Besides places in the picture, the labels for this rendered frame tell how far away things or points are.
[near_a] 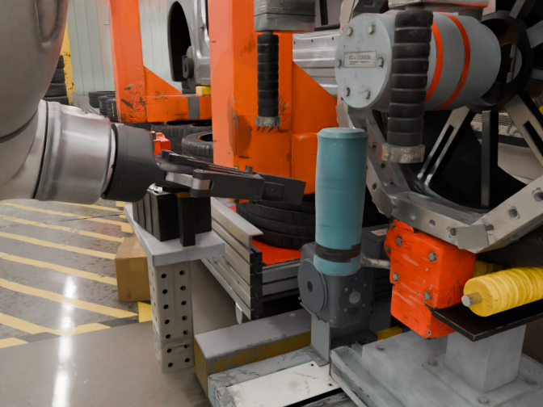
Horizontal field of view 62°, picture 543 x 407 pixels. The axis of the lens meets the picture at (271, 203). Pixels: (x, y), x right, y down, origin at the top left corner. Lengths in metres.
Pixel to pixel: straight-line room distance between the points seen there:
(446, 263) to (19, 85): 0.65
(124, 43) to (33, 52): 2.68
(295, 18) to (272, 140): 0.42
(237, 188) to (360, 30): 0.31
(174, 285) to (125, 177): 0.88
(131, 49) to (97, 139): 2.56
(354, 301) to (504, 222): 0.53
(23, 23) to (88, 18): 13.40
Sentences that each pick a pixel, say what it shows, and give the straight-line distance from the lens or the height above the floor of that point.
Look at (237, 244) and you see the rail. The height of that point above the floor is 0.33.
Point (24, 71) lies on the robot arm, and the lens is 0.31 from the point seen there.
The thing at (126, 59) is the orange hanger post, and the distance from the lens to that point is 2.98.
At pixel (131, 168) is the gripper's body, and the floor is 0.75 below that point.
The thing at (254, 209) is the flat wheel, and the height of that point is 0.38.
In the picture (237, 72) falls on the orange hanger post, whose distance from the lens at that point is 1.09.
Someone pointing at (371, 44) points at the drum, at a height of 0.87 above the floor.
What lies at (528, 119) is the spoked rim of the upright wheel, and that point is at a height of 0.77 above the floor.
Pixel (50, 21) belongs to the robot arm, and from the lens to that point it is 0.30.
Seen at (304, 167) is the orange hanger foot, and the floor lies 0.60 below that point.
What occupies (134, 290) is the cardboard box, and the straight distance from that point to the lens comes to 1.81.
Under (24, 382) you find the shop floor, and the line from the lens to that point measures 1.54.
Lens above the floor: 0.84
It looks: 16 degrees down
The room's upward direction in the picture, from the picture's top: straight up
